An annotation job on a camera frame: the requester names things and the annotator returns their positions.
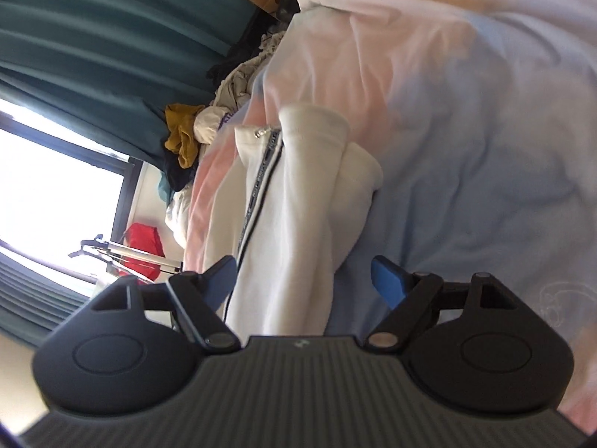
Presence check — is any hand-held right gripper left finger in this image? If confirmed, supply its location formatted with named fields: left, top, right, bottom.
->
left=91, top=256, right=241, bottom=351

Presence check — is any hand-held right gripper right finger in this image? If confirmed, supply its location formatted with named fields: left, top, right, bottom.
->
left=366, top=256, right=516, bottom=351

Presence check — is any cream zip jacket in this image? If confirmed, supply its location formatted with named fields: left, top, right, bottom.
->
left=223, top=104, right=384, bottom=337

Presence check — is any red cloth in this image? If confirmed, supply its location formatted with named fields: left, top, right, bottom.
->
left=122, top=223, right=165, bottom=281

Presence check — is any dark garment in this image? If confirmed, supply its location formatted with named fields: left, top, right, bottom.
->
left=161, top=152, right=199, bottom=192

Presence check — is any metal folding rack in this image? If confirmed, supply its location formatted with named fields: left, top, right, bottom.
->
left=68, top=233, right=185, bottom=285

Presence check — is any pastel pink and blue duvet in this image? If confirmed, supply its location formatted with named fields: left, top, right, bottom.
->
left=182, top=0, right=597, bottom=430

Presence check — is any mustard yellow garment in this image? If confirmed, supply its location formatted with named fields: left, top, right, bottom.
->
left=163, top=103, right=207, bottom=169

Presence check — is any white garment with purple print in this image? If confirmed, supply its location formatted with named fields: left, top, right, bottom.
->
left=193, top=105, right=234, bottom=146

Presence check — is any teal curtain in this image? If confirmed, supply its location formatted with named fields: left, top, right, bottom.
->
left=0, top=0, right=292, bottom=166
left=0, top=247, right=91, bottom=348

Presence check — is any dark-framed window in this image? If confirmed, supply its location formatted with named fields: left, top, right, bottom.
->
left=0, top=98, right=145, bottom=285

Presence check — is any beige grey garment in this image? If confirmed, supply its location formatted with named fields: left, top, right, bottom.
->
left=213, top=32, right=286, bottom=109

